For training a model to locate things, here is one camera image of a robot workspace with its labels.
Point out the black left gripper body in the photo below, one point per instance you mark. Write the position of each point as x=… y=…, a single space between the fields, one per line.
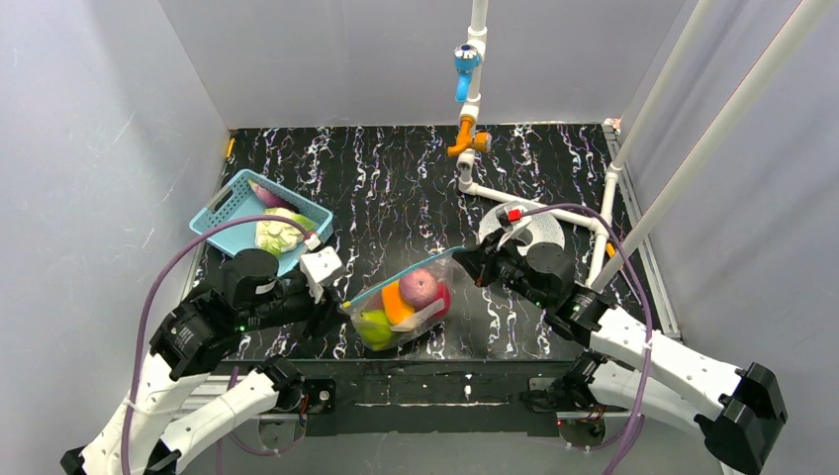
x=321 y=306

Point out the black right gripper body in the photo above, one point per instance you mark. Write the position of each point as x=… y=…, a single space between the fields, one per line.
x=491 y=257

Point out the red apple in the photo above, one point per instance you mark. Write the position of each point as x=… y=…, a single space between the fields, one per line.
x=441 y=303

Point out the green pear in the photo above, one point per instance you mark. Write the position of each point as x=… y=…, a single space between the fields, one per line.
x=374 y=329

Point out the pink peach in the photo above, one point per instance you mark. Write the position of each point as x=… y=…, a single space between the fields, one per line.
x=418 y=288

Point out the clear zip top bag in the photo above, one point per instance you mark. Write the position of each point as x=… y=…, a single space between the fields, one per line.
x=441 y=265

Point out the yellow orange mango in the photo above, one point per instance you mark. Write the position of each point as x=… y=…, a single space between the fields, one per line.
x=395 y=306

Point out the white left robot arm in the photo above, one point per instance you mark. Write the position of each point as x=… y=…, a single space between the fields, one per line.
x=146 y=435

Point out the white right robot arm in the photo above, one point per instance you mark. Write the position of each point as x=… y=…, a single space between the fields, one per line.
x=739 y=412

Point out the white perforated spool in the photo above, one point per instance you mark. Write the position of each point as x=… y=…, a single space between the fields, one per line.
x=529 y=231

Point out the green white cabbage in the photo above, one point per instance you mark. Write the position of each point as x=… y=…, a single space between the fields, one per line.
x=278 y=238

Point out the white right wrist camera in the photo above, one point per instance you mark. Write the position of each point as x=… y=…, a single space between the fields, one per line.
x=513 y=222

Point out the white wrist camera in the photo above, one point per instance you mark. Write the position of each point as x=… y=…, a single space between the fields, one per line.
x=321 y=266
x=513 y=222

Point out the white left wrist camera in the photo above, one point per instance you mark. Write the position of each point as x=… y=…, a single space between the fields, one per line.
x=321 y=266

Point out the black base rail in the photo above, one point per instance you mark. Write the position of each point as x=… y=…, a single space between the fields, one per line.
x=442 y=396

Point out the white pvc pipe frame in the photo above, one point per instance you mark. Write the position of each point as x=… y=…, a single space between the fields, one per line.
x=647 y=109

